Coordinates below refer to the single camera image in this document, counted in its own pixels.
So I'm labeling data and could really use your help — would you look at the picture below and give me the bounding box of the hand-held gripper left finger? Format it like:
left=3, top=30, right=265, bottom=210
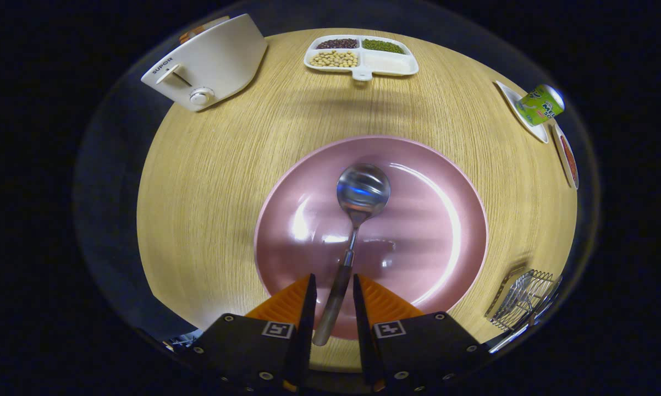
left=189, top=273, right=318, bottom=394

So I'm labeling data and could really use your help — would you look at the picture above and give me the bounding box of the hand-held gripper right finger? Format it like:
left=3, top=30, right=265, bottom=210
left=352, top=273, right=492, bottom=394

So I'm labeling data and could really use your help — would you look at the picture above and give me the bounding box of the steel spoon with wooden handle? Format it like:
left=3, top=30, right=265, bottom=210
left=312, top=163, right=392, bottom=347

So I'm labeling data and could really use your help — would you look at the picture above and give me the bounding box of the pink round plate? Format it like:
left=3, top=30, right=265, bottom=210
left=254, top=135, right=489, bottom=340

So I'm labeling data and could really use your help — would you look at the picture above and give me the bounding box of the perforated steel basket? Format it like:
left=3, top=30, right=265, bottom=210
left=484, top=267, right=563, bottom=332

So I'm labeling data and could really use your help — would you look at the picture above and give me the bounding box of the white square coaster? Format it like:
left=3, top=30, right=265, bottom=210
left=494, top=80, right=549, bottom=144

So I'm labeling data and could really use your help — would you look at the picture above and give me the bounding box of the white divided tray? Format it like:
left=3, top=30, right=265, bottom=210
left=304, top=35, right=420, bottom=82

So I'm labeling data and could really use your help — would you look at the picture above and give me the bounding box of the oval plate with food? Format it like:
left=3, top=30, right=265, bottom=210
left=552, top=123, right=580, bottom=190

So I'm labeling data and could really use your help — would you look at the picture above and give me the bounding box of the brown grilled meat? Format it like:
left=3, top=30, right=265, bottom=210
left=560, top=135, right=579, bottom=185

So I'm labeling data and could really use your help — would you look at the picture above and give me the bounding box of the pile of yellow soybeans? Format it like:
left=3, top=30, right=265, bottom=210
left=309, top=50, right=359, bottom=68

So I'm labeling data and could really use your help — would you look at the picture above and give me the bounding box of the green label metal bottle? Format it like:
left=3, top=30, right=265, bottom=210
left=515, top=84, right=566, bottom=127

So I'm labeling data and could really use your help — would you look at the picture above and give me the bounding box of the pile of green beans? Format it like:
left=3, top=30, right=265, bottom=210
left=362, top=38, right=405, bottom=54

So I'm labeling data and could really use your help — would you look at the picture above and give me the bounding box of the cream white toaster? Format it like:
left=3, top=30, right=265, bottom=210
left=141, top=13, right=268, bottom=113

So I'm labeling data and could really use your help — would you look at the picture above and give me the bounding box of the pile of dark red beans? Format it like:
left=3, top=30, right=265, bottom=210
left=315, top=38, right=359, bottom=50

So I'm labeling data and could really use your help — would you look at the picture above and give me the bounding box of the toasted bread slice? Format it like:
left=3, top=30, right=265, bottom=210
left=179, top=16, right=231, bottom=43

